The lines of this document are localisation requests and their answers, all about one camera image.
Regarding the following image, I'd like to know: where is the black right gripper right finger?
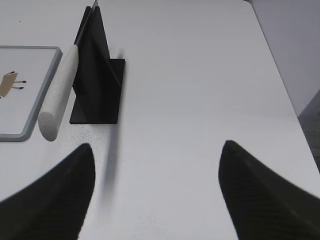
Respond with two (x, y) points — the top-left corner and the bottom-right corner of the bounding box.
(218, 140), (320, 240)

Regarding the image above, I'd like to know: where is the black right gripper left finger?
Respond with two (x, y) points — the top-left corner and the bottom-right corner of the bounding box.
(0, 143), (95, 240)

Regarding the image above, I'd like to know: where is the black knife stand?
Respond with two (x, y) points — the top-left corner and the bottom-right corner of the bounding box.
(69, 2), (126, 124)

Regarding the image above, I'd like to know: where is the white cutting board grey rim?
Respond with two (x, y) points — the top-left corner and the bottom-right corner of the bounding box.
(0, 45), (63, 142)

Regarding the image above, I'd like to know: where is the white-handled knife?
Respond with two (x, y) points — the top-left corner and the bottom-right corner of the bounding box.
(37, 0), (99, 142)

